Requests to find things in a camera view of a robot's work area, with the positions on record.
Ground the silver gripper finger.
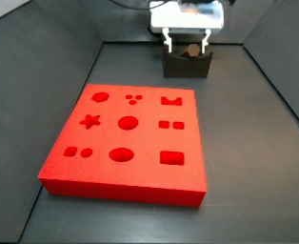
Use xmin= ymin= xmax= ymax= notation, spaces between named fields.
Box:
xmin=202 ymin=29 xmax=211 ymax=54
xmin=163 ymin=28 xmax=174 ymax=53

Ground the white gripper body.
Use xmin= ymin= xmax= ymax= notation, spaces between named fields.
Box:
xmin=150 ymin=0 xmax=224 ymax=33

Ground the brown hexagonal prism block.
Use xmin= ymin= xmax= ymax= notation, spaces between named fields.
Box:
xmin=179 ymin=44 xmax=202 ymax=58

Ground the red foam shape board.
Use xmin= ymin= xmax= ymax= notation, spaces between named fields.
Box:
xmin=39 ymin=85 xmax=207 ymax=207

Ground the black curved holder stand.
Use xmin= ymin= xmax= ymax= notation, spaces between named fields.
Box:
xmin=163 ymin=51 xmax=214 ymax=78

